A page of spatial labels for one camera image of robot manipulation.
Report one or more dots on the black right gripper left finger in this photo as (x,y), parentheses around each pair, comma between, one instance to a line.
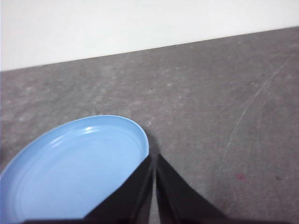
(126,200)

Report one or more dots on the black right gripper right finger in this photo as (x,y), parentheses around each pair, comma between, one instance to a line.
(177,200)

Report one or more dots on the blue plate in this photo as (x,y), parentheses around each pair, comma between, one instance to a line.
(70,168)

